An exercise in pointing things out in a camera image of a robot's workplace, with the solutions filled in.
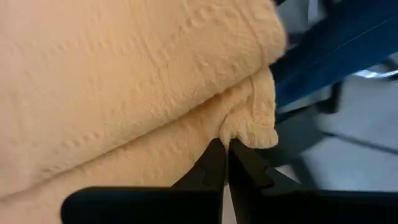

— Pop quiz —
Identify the navy fabric storage bin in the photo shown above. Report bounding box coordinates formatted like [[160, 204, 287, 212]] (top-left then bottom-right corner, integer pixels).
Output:
[[269, 0, 398, 110]]

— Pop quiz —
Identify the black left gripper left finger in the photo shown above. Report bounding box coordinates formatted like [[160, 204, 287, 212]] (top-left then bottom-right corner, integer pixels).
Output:
[[60, 138, 227, 224]]

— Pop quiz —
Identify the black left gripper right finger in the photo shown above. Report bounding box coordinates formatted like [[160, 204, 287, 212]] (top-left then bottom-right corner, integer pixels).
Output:
[[228, 138, 398, 224]]

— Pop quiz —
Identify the yellow towel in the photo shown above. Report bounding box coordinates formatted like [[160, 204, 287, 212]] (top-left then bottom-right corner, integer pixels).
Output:
[[0, 0, 287, 224]]

